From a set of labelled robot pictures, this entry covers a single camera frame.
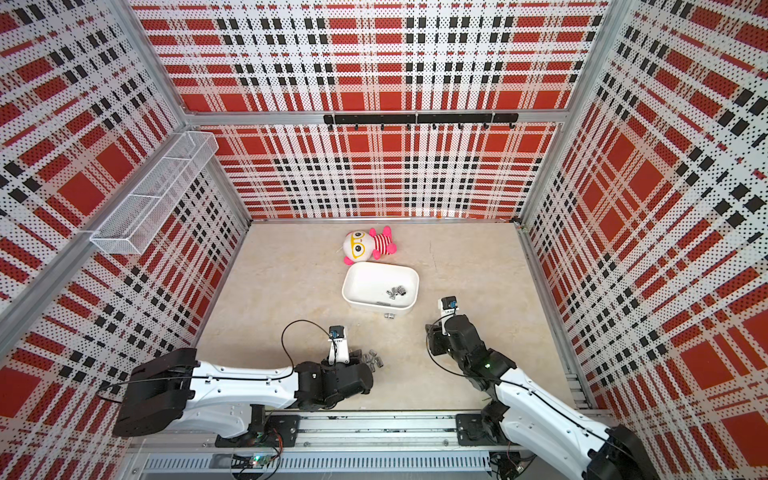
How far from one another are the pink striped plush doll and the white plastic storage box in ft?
0.08

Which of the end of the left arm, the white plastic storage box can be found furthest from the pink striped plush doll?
the end of the left arm

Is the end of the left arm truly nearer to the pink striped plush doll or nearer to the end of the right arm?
the end of the right arm

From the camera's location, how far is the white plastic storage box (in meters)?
0.96

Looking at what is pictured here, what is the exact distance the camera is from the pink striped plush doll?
41.8 inches

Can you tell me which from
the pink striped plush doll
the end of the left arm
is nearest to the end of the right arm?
the end of the left arm

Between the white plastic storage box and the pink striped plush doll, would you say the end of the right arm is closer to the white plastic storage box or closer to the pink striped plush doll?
the white plastic storage box
